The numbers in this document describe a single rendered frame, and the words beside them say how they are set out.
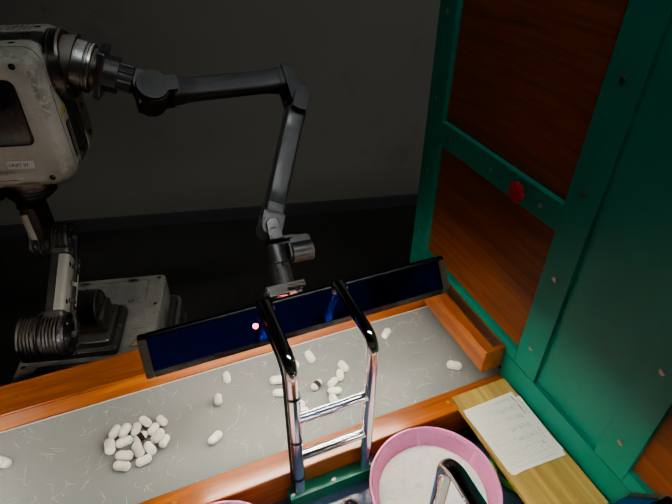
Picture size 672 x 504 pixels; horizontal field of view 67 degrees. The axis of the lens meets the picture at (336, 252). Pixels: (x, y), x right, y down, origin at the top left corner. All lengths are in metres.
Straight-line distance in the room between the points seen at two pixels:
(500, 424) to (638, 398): 0.32
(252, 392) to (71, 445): 0.41
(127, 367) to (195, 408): 0.22
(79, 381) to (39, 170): 0.53
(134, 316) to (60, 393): 0.63
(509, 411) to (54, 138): 1.24
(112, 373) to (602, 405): 1.10
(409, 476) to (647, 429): 0.46
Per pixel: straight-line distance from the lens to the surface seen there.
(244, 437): 1.24
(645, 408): 1.05
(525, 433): 1.25
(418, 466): 1.21
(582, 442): 1.22
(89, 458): 1.31
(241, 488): 1.15
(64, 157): 1.43
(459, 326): 1.33
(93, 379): 1.41
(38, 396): 1.43
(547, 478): 1.21
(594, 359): 1.11
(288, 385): 0.88
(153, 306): 2.00
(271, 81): 1.47
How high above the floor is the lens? 1.76
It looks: 37 degrees down
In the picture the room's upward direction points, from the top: straight up
